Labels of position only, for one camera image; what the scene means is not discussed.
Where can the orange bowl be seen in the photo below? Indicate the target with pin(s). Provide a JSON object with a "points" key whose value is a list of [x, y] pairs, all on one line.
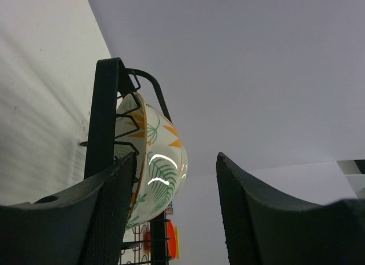
{"points": [[169, 242]]}

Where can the green bowl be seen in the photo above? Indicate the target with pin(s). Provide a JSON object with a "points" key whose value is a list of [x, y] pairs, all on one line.
{"points": [[177, 246]]}

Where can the red patterned bowl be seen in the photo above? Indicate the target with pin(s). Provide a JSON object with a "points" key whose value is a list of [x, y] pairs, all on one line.
{"points": [[169, 210]]}

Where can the black wire dish rack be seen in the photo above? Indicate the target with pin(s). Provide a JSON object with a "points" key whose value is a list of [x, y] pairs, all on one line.
{"points": [[112, 82]]}

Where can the white bowl leaf pattern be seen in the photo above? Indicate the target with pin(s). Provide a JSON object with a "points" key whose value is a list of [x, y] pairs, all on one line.
{"points": [[162, 161]]}

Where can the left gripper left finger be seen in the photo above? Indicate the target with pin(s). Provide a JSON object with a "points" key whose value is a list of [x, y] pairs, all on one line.
{"points": [[83, 224]]}

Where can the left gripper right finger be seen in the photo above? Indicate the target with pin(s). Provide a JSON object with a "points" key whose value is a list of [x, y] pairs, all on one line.
{"points": [[264, 225]]}

